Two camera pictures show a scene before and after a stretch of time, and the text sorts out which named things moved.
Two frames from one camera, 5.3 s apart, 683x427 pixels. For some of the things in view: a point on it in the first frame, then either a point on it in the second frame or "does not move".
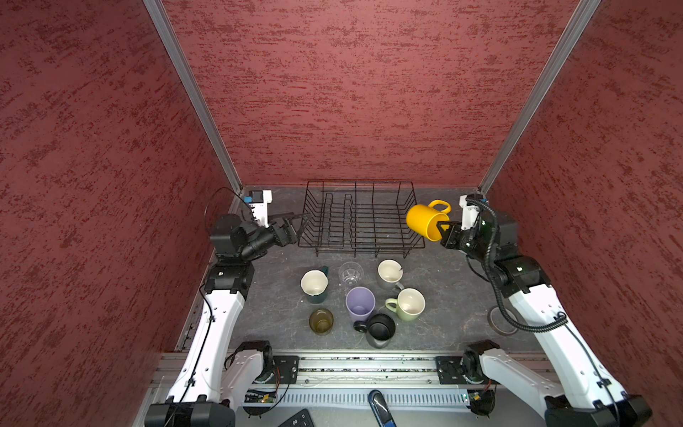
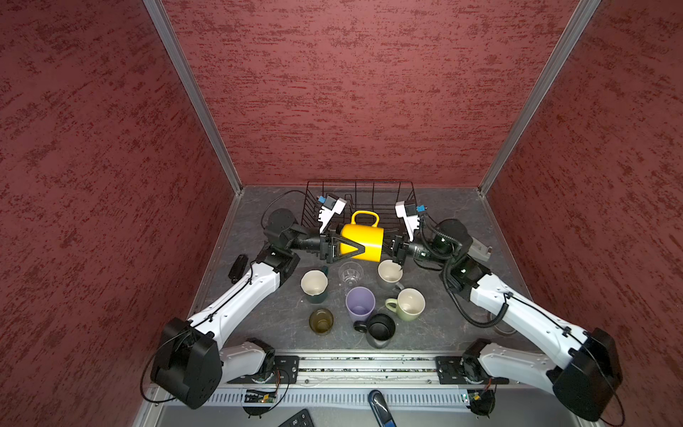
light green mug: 409,304 does not move
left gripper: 291,237 → 326,247
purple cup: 360,302 does not move
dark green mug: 314,283 does not move
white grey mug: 389,275 does not move
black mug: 379,328 does not move
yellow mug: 422,219 → 371,237
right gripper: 445,233 → 400,249
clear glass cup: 350,273 does not move
